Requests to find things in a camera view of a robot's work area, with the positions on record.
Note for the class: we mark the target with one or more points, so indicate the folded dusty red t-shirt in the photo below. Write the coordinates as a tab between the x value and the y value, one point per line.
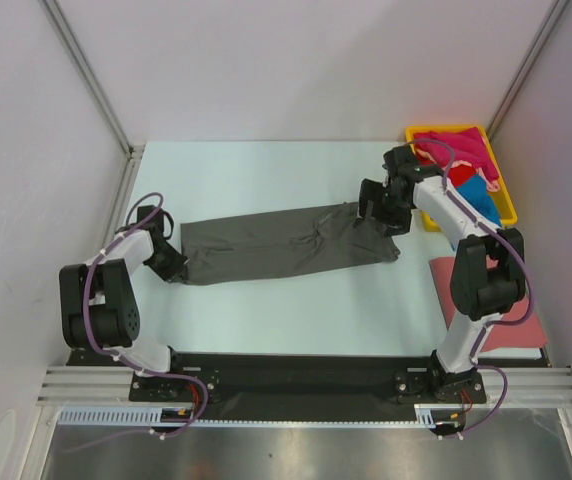
529	335

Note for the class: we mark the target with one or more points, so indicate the white slotted cable duct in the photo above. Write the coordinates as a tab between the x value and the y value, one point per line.
174	417

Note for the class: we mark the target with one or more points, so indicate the aluminium frame post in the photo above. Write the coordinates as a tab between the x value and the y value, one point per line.
544	34
74	50

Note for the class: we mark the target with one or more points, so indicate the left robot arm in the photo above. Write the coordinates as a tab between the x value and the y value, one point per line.
98	306

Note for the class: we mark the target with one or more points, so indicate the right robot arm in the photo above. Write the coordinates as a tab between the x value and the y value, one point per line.
489	274

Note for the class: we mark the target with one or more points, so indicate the blue t-shirt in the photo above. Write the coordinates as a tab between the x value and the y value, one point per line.
475	194

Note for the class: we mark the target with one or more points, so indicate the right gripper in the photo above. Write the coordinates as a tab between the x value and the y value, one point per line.
397	224

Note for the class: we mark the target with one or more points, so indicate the magenta pink t-shirt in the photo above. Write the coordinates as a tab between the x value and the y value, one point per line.
469	147

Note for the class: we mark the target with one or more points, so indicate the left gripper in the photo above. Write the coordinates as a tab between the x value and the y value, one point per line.
176	268

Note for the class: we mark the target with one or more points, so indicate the yellow plastic bin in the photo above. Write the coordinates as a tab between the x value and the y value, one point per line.
502	197

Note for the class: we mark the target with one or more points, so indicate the dark grey t-shirt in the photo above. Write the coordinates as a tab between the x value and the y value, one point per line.
281	244

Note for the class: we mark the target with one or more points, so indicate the left aluminium frame post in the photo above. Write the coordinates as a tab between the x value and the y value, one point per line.
74	50

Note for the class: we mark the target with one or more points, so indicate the right aluminium frame post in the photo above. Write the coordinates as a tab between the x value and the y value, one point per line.
544	34

